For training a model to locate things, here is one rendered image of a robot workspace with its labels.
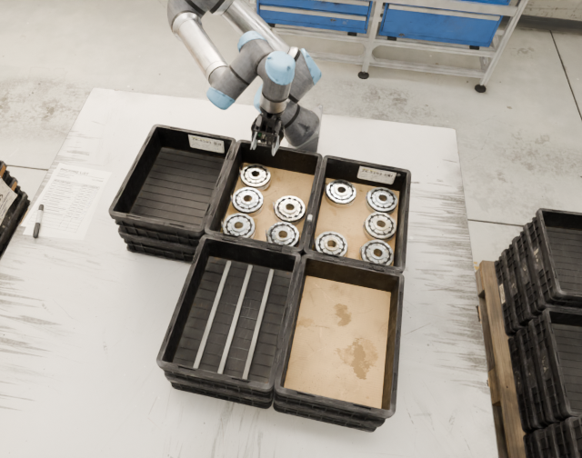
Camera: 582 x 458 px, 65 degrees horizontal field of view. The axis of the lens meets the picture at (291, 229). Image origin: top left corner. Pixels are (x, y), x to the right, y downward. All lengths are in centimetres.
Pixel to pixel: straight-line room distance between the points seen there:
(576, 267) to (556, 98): 186
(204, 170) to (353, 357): 82
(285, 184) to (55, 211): 83
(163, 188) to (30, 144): 167
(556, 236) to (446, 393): 101
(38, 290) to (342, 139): 125
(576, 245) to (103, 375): 188
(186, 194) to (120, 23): 255
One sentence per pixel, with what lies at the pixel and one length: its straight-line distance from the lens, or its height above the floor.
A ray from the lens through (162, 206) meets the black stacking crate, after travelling 158.
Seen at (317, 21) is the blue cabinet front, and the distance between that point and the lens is 324.
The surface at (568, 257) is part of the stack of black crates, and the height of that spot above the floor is 49.
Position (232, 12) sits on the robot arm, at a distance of 160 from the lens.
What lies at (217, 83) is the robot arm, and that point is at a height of 125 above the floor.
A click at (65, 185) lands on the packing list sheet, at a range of 190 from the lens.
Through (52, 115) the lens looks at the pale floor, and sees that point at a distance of 332.
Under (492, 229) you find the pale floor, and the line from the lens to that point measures 279.
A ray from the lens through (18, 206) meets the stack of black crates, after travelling 252.
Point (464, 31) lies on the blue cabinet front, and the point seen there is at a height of 41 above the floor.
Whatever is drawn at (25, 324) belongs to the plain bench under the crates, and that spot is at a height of 70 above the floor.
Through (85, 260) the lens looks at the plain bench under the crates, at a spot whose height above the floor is 70.
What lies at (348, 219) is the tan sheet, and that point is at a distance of 154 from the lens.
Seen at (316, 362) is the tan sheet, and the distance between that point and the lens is 131.
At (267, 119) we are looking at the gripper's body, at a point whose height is 119.
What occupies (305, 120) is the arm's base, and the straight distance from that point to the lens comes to 171.
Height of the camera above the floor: 207
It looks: 56 degrees down
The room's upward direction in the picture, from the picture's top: 5 degrees clockwise
